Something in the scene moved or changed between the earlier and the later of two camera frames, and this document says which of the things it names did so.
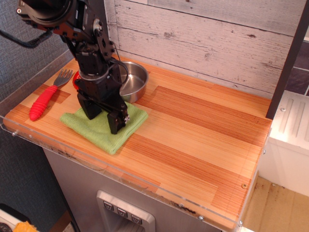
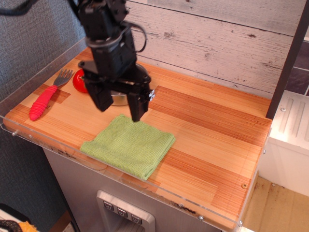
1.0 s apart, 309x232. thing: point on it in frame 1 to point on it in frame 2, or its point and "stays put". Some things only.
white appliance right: [285, 159] stays put
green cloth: [98, 132] to [133, 147]
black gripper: [105, 89] to [115, 64]
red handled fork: [63, 76] stays put
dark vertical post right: [286, 71] stays put
